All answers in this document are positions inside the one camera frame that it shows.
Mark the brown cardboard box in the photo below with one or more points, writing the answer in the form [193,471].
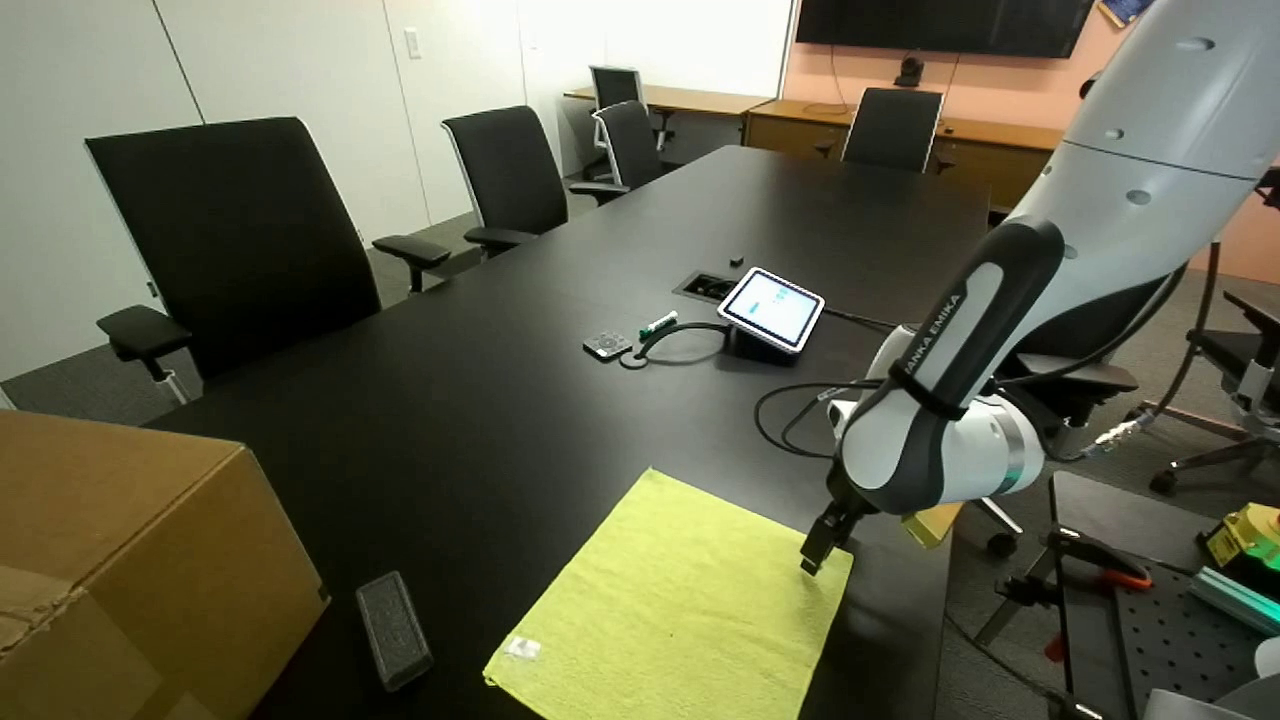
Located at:
[123,560]

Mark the small black adapter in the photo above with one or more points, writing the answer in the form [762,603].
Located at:
[605,349]

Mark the yellow cloth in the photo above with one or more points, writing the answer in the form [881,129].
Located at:
[667,603]

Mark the black rectangular eraser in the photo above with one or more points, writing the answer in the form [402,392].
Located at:
[393,630]

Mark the light wooden desk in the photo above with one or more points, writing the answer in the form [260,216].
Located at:
[692,102]

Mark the black webcam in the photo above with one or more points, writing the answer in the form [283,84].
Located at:
[911,69]

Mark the yellow wrist tag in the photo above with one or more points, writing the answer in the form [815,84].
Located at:
[933,525]

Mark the black wall television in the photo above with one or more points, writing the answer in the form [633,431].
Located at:
[944,24]

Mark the yellow green box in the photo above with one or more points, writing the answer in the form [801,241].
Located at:
[1247,533]

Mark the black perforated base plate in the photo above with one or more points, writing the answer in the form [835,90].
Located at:
[1172,640]

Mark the white light switch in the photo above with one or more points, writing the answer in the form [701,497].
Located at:
[412,43]

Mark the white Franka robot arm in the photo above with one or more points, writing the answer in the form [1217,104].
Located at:
[1145,174]

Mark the tablet on black stand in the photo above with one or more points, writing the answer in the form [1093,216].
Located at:
[769,310]

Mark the black office chair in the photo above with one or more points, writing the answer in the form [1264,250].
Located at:
[630,142]
[889,129]
[1247,362]
[612,84]
[243,241]
[504,167]
[1085,372]

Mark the teal green object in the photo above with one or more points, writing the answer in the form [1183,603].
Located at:
[1235,597]

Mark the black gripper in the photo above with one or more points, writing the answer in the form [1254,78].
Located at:
[844,519]

